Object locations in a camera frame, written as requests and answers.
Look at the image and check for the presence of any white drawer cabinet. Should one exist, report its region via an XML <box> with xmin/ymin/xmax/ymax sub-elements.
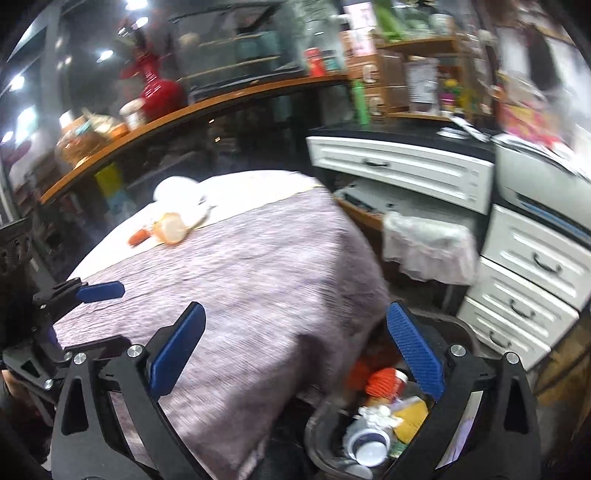
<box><xmin>457</xmin><ymin>205</ymin><xmax>590</xmax><ymax>370</ymax></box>

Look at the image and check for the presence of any green spray bottle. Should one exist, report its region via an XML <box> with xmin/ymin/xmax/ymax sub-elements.
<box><xmin>352</xmin><ymin>80</ymin><xmax>370</xmax><ymax>126</ymax></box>

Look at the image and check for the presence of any white long desk drawer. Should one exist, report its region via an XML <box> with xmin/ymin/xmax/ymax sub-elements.
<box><xmin>307</xmin><ymin>136</ymin><xmax>494</xmax><ymax>215</ymax></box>

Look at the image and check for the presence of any red tin can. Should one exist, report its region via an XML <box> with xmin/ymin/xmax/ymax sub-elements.
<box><xmin>304</xmin><ymin>47</ymin><xmax>327</xmax><ymax>77</ymax></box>

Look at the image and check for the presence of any pink grey tablecloth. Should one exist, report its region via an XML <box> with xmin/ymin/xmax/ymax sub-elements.
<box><xmin>55</xmin><ymin>170</ymin><xmax>390</xmax><ymax>479</ymax></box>

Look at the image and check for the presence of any wooden desktop shelf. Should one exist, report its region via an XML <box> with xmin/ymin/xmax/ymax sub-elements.
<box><xmin>377</xmin><ymin>35</ymin><xmax>472</xmax><ymax>122</ymax></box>

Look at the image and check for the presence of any white printer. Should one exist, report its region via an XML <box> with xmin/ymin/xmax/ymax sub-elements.
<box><xmin>492</xmin><ymin>134</ymin><xmax>590</xmax><ymax>247</ymax></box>

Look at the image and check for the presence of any white round lid container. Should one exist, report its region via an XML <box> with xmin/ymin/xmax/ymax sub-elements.
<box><xmin>342</xmin><ymin>420</ymin><xmax>392</xmax><ymax>468</ymax></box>

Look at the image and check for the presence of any red vase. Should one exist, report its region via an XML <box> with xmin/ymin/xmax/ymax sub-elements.
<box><xmin>118</xmin><ymin>22</ymin><xmax>187</xmax><ymax>122</ymax></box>

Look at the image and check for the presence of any yellow snack packet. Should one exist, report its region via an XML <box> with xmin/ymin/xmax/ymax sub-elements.
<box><xmin>393</xmin><ymin>398</ymin><xmax>429</xmax><ymax>444</ymax></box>

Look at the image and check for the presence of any bread bun in plastic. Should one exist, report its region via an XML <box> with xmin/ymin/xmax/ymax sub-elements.
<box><xmin>152</xmin><ymin>213</ymin><xmax>189</xmax><ymax>245</ymax></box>

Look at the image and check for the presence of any orange ribbed cup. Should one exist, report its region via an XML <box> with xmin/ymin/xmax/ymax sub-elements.
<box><xmin>365</xmin><ymin>367</ymin><xmax>408</xmax><ymax>400</ymax></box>

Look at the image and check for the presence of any orange carrot piece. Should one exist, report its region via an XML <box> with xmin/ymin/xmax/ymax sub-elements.
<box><xmin>127</xmin><ymin>228</ymin><xmax>151</xmax><ymax>247</ymax></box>

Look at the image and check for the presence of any black trash bin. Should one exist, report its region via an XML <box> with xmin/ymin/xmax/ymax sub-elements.
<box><xmin>303</xmin><ymin>308</ymin><xmax>482</xmax><ymax>480</ymax></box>

